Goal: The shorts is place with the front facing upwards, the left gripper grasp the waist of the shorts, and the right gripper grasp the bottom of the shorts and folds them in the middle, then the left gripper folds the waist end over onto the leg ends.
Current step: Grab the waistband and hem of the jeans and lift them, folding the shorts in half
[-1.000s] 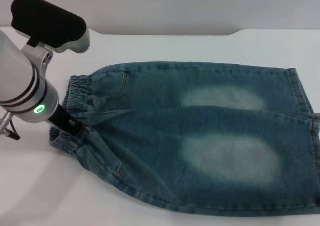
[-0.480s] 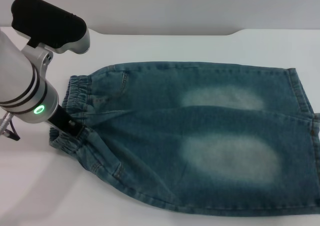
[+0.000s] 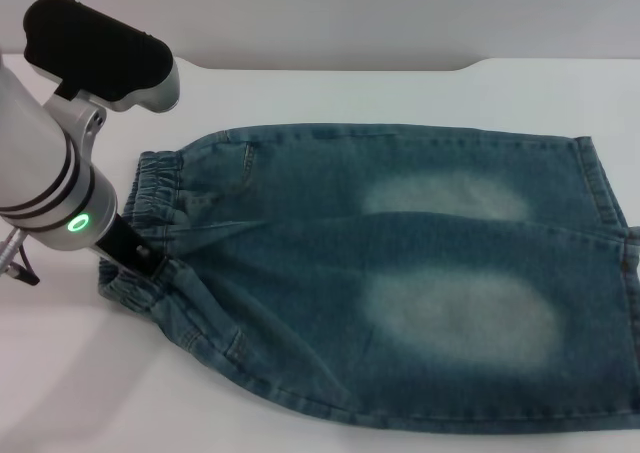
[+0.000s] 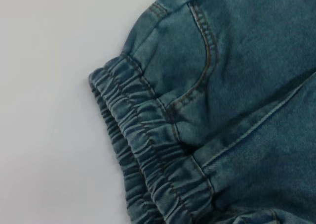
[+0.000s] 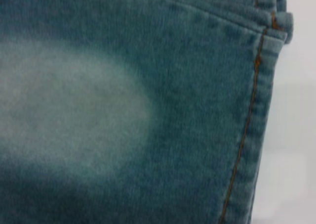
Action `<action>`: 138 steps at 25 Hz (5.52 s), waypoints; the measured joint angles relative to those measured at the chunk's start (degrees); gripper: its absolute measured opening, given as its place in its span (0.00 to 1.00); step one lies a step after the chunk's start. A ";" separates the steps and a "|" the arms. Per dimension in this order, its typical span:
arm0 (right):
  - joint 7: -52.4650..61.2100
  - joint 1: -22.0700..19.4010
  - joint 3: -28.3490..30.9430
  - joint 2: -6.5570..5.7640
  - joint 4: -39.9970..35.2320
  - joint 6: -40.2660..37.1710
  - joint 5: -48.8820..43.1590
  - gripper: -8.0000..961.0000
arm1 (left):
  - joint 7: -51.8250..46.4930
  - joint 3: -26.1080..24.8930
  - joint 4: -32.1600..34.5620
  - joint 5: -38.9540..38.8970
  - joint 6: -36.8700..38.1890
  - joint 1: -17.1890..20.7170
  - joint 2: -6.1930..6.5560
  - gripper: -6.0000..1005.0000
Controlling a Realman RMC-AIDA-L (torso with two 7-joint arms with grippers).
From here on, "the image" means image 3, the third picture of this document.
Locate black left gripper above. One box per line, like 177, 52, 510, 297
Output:
94, 213, 169, 280

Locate blue denim shorts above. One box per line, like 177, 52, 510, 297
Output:
98, 121, 640, 434

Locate left arm cable connector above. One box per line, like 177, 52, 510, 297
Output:
0, 226, 41, 287

